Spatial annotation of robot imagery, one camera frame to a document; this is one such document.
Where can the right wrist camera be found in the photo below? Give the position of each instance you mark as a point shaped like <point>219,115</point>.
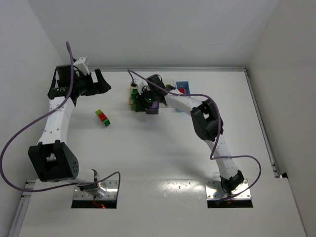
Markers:
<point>140,84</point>

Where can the red green lego stack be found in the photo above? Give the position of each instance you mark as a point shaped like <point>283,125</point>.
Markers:
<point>103,118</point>

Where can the grey translucent bin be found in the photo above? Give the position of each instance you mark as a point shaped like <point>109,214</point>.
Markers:
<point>153,109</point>

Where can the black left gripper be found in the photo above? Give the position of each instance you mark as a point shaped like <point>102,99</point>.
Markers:
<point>91,84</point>

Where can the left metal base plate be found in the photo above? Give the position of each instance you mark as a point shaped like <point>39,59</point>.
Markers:
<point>104,191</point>

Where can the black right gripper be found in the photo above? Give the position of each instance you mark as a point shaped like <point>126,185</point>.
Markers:
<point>142,101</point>

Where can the green lego brick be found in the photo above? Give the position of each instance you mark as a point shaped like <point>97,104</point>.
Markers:
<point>133,96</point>

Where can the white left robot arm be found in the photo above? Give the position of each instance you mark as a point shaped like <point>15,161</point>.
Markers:
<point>51,158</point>

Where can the blue plastic bin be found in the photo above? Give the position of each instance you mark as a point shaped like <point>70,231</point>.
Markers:
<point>183,87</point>

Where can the orange translucent bin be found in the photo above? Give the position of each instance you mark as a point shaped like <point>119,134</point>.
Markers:
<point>132,106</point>

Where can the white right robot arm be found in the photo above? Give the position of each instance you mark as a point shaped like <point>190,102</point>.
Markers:
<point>207,124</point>

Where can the clear plastic bin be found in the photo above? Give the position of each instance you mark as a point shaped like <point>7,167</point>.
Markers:
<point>169,82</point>

